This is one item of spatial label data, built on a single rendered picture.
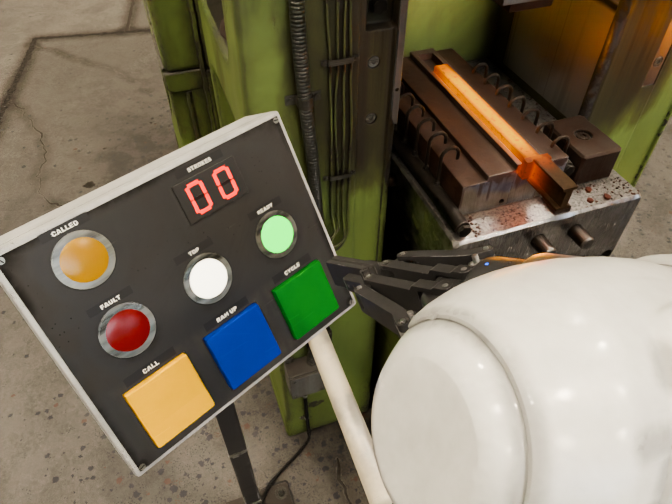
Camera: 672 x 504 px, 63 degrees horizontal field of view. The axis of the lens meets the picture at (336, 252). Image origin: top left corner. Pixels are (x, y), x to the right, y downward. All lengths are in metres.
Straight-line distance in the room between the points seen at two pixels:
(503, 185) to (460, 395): 0.82
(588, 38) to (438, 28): 0.33
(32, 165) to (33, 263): 2.35
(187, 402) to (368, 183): 0.55
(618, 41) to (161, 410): 0.96
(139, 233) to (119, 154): 2.23
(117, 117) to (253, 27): 2.33
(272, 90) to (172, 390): 0.45
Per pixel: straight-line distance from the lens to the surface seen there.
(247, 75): 0.83
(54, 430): 1.91
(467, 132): 1.03
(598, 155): 1.07
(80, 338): 0.60
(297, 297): 0.68
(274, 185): 0.66
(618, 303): 0.20
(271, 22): 0.80
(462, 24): 1.37
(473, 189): 0.93
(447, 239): 0.93
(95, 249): 0.58
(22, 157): 2.99
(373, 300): 0.48
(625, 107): 1.28
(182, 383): 0.64
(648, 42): 1.21
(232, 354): 0.65
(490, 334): 0.17
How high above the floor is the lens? 1.55
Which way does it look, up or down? 46 degrees down
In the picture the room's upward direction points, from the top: straight up
